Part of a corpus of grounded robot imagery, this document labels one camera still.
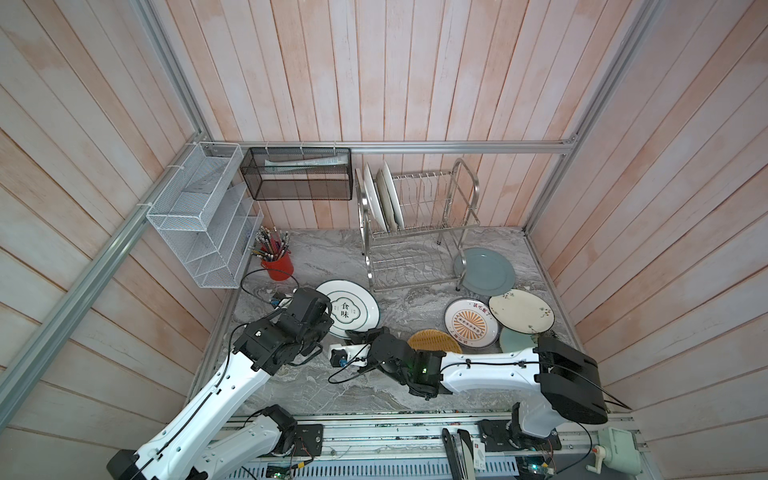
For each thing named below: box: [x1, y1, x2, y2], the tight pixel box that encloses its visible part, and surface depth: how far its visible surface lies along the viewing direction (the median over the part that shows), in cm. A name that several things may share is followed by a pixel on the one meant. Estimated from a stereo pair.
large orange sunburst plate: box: [382, 160, 405, 230], surface depth 74 cm
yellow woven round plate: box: [408, 329, 463, 354], surface depth 92 cm
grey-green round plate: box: [454, 247, 516, 297], surface depth 109 cm
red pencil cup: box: [261, 252, 295, 281], surface depth 105 cm
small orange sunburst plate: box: [444, 298, 500, 349], surface depth 96 cm
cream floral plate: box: [488, 289, 556, 334], surface depth 97 cm
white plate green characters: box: [316, 279, 381, 340], surface depth 83 cm
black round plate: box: [376, 169, 398, 231], surface depth 75 cm
